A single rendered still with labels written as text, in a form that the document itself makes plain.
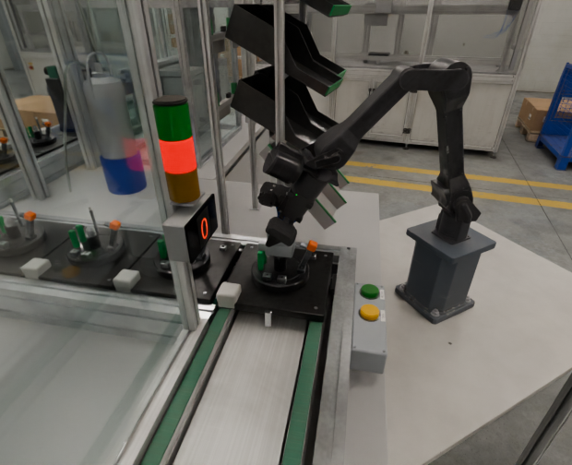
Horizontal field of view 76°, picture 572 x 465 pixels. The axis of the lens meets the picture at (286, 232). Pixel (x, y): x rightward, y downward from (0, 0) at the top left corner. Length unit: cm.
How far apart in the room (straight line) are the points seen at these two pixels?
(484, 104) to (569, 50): 491
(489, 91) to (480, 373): 414
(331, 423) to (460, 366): 37
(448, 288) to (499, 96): 404
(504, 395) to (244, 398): 52
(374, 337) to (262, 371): 23
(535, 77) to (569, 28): 94
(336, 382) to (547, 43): 910
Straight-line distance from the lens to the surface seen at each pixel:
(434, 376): 90
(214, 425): 72
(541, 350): 106
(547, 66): 960
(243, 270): 92
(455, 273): 94
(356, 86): 483
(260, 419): 72
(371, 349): 77
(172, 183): 60
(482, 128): 494
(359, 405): 81
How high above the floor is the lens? 153
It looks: 32 degrees down
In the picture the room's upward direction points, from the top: straight up
